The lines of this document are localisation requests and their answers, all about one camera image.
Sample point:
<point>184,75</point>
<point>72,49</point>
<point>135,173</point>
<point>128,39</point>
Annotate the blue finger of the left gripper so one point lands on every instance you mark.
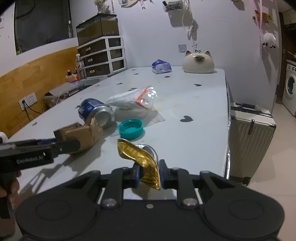
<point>64,147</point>
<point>34,142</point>

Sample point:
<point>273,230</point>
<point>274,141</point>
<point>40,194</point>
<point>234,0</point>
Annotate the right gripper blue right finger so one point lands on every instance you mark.
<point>173,178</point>

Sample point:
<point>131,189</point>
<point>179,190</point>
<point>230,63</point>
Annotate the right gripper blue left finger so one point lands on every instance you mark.
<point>127,177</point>

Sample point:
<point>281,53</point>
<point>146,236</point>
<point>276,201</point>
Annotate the gold foil wrapper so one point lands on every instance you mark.
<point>150,170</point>

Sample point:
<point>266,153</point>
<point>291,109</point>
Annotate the brown cardboard box piece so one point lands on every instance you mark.
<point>87,135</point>

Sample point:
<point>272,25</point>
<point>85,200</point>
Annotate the teal plastic lid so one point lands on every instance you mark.
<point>131,129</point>

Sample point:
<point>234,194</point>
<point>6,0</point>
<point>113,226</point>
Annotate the crushed blue soda can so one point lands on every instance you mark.
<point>92,108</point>

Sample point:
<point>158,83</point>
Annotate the person's left hand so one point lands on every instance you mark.
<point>8,226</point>

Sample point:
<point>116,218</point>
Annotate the clear zip bag with tissue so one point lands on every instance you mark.
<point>136,103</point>

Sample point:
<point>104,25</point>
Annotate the upright water bottle red label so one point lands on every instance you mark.
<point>80,68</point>

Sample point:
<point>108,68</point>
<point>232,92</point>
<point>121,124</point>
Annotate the cream ribbed suitcase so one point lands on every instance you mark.
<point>251,132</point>

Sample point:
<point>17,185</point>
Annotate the white plastic drawer unit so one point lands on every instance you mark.
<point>104,56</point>

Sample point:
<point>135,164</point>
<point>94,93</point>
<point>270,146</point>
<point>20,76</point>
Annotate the blue white tissue pack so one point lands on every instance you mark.
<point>161,66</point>

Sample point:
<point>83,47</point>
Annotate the white cat-shaped ceramic jar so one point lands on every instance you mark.
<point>199,63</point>

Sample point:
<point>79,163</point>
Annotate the glass fish tank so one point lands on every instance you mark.
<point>97,26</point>

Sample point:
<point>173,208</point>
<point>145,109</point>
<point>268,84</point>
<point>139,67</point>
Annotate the white washing machine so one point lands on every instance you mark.
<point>289,99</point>

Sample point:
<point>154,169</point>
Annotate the white plush sheep toy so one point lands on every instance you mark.
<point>269,40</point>

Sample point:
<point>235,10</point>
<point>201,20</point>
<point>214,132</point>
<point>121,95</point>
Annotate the white wall power socket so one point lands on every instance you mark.
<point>28,101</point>

